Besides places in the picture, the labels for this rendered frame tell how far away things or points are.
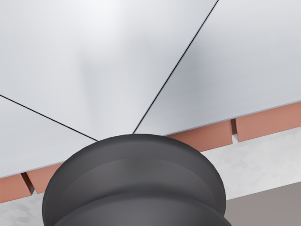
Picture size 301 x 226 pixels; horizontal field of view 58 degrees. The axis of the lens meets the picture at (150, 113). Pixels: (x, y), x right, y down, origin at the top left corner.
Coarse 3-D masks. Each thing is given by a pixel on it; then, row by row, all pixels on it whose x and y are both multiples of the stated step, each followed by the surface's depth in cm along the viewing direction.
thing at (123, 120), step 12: (120, 108) 17; (132, 108) 17; (144, 108) 17; (72, 120) 17; (84, 120) 17; (96, 120) 17; (108, 120) 18; (120, 120) 18; (132, 120) 18; (84, 132) 18; (96, 132) 18; (108, 132) 18; (120, 132) 18; (132, 132) 18
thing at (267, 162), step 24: (240, 144) 41; (264, 144) 41; (288, 144) 42; (216, 168) 42; (240, 168) 42; (264, 168) 43; (288, 168) 43; (240, 192) 44; (0, 216) 42; (24, 216) 42
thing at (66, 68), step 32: (128, 0) 15; (160, 0) 15; (192, 0) 15; (32, 32) 15; (64, 32) 15; (96, 32) 15; (128, 32) 16; (160, 32) 16; (192, 32) 16; (0, 64) 16; (32, 64) 16; (64, 64) 16; (96, 64) 16; (128, 64) 16; (160, 64) 16; (32, 96) 16; (64, 96) 17; (96, 96) 17; (128, 96) 17
